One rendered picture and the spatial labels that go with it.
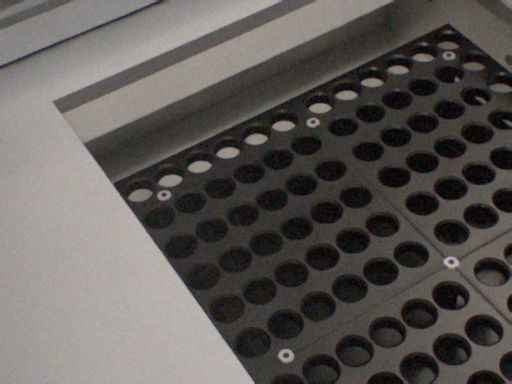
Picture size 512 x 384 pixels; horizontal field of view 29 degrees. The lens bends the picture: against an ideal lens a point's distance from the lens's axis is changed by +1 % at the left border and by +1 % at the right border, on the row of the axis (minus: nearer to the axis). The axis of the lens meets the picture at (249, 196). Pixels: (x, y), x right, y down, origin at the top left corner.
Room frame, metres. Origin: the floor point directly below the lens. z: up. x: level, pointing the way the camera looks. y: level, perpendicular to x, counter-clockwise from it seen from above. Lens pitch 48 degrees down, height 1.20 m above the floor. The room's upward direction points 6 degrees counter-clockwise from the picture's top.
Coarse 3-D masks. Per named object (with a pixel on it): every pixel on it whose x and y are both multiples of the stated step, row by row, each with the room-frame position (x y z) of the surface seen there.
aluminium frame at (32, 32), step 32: (0, 0) 0.31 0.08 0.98; (32, 0) 0.32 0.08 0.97; (64, 0) 0.32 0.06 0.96; (96, 0) 0.32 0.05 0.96; (128, 0) 0.33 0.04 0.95; (160, 0) 0.34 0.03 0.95; (0, 32) 0.31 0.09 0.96; (32, 32) 0.31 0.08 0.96; (64, 32) 0.32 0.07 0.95; (0, 64) 0.30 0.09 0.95
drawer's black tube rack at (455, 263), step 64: (448, 64) 0.33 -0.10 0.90; (320, 128) 0.30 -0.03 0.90; (384, 128) 0.30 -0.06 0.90; (448, 128) 0.29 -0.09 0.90; (192, 192) 0.27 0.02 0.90; (256, 192) 0.27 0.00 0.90; (320, 192) 0.26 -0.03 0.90; (384, 192) 0.26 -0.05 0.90; (448, 192) 0.29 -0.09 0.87; (192, 256) 0.24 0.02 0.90; (256, 256) 0.23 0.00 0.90; (320, 256) 0.26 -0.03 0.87; (384, 256) 0.23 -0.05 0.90; (448, 256) 0.22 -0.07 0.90; (256, 320) 0.20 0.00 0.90; (320, 320) 0.20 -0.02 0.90; (384, 320) 0.20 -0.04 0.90; (448, 320) 0.20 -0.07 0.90
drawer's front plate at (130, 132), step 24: (360, 24) 0.44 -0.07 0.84; (384, 24) 0.44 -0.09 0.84; (312, 48) 0.42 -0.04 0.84; (240, 72) 0.40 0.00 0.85; (264, 72) 0.41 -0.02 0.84; (192, 96) 0.39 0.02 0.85; (216, 96) 0.39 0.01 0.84; (144, 120) 0.37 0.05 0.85; (168, 120) 0.38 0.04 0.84; (96, 144) 0.36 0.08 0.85; (120, 144) 0.37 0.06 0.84
